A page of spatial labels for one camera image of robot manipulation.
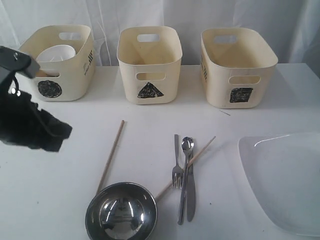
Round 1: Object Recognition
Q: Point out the left arm camera box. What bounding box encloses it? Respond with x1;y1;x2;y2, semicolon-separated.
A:
0;45;40;87

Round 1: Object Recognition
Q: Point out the white square plate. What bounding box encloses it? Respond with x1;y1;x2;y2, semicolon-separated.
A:
238;132;320;237

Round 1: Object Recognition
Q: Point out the white curtain backdrop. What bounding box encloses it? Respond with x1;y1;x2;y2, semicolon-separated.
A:
0;0;320;72

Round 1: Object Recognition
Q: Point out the steel spoon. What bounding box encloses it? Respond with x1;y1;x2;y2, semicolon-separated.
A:
177;136;195;226

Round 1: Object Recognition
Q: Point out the wooden chopstick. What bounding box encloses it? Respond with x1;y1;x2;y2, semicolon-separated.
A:
155;136;216;202
95;120;125;195

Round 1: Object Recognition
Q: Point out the steel fork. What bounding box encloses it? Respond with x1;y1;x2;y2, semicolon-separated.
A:
171;134;183;189

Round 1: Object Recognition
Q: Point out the cream bin with circle mark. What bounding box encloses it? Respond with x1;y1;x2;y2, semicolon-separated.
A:
20;25;95;102

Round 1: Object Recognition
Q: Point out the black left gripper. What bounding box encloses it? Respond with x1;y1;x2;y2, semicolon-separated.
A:
0;74;73;152

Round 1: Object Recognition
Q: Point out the stainless steel bowl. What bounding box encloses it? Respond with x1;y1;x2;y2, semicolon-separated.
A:
84;182;158;240

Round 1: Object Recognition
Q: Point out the cream bin with triangle mark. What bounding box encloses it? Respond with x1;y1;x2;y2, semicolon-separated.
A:
117;26;183;105

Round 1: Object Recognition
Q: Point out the steel table knife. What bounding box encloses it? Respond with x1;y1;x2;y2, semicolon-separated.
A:
186;164;196;222

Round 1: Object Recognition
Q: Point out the cream bin with square mark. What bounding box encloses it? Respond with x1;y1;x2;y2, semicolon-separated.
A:
200;27;278;109

